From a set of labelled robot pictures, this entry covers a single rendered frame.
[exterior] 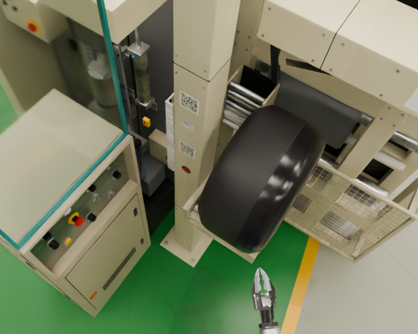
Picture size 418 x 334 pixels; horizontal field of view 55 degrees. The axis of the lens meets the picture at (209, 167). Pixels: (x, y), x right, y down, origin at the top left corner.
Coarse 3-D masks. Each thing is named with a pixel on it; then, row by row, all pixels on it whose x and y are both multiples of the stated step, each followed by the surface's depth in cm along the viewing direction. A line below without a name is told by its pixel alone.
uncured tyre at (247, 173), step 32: (256, 128) 134; (288, 128) 136; (224, 160) 133; (256, 160) 130; (288, 160) 129; (224, 192) 132; (256, 192) 129; (288, 192) 128; (224, 224) 138; (256, 224) 131
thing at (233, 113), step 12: (240, 72) 182; (252, 72) 181; (228, 84) 176; (240, 84) 192; (252, 84) 187; (264, 84) 182; (228, 96) 183; (240, 96) 178; (252, 96) 174; (264, 96) 188; (228, 108) 190; (240, 108) 184; (252, 108) 180; (228, 120) 198; (240, 120) 190
